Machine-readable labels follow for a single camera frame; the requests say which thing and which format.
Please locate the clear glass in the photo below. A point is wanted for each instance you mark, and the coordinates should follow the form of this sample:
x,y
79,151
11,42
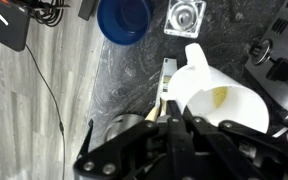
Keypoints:
x,y
184,18

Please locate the dark blue plastic cup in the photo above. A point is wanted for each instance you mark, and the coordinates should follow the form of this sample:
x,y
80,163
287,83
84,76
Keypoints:
x,y
124,22

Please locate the chrome toaster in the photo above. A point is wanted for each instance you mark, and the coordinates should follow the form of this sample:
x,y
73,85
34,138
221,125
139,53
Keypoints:
x,y
268,62

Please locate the small steel cup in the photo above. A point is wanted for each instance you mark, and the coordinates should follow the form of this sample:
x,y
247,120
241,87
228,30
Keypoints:
x,y
120,124

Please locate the black device box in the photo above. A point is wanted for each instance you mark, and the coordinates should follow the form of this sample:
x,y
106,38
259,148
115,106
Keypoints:
x,y
14,23

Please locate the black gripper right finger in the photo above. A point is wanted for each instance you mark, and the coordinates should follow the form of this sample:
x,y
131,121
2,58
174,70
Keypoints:
x,y
230,150

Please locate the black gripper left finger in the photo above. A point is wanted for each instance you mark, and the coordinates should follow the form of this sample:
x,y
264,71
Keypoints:
x,y
139,153

